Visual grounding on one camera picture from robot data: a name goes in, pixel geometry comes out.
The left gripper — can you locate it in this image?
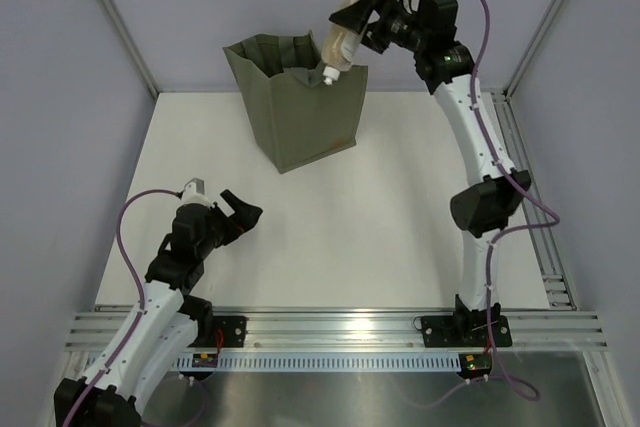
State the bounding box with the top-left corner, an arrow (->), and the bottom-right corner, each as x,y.
197,190 -> 261,259

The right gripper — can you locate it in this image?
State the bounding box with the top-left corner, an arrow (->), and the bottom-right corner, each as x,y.
330,0 -> 428,54

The amber soap bottle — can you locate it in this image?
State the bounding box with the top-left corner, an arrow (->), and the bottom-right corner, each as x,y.
321,0 -> 362,86

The green canvas bag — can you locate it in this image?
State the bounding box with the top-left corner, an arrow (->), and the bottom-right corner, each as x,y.
223,33 -> 368,174

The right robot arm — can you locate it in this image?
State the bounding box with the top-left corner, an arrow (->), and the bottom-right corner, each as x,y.
329,0 -> 531,348

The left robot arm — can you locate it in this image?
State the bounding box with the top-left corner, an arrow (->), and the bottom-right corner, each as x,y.
53,179 -> 263,426

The left circuit board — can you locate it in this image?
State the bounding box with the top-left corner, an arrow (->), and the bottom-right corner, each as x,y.
192,352 -> 219,369

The circuit board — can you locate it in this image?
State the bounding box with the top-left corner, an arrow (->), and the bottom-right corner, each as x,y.
192,352 -> 219,369
460,353 -> 493,373

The right circuit board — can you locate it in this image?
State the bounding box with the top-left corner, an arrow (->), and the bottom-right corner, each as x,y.
460,353 -> 493,373

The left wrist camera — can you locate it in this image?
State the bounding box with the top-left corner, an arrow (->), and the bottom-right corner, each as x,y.
180,178 -> 213,208

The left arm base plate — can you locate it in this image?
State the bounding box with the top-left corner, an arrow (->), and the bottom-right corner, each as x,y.
191,314 -> 247,348

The aluminium rail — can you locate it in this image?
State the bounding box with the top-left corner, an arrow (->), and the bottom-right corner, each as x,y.
63,306 -> 608,352

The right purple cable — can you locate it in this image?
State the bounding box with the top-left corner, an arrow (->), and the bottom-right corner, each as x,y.
399,0 -> 561,407

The purple cable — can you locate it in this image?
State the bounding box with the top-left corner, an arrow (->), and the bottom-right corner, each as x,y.
59,188 -> 211,427
399,0 -> 561,407

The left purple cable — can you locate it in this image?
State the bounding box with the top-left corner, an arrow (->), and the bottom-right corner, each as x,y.
59,188 -> 211,427

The white slotted cable duct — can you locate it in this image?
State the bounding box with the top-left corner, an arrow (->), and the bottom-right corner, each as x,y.
171,352 -> 461,373

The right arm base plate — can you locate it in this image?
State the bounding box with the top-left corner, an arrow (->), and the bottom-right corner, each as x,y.
420,314 -> 513,348

